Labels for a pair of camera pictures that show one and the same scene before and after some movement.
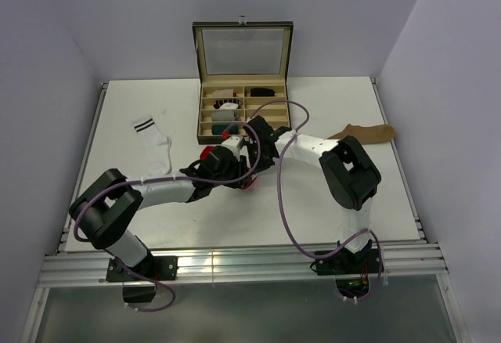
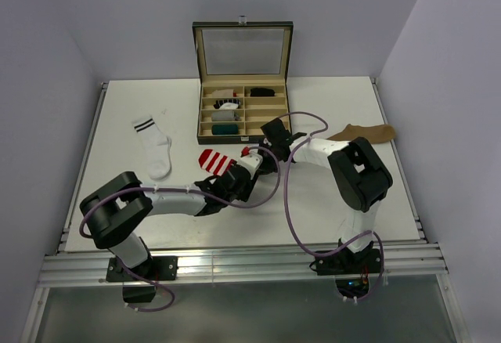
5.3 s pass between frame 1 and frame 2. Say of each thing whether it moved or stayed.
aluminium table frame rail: stayed
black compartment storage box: stayed
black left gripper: moved
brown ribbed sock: stayed
